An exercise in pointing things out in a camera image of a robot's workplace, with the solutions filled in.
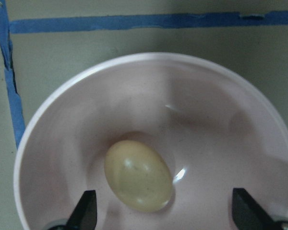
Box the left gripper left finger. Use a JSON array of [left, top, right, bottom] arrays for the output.
[[65, 190, 97, 230]]

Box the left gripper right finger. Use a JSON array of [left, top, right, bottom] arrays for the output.
[[231, 188, 275, 230]]

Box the brown egg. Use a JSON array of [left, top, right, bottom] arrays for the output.
[[104, 140, 173, 212]]

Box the pink bowl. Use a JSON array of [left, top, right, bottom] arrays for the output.
[[14, 53, 288, 230]]

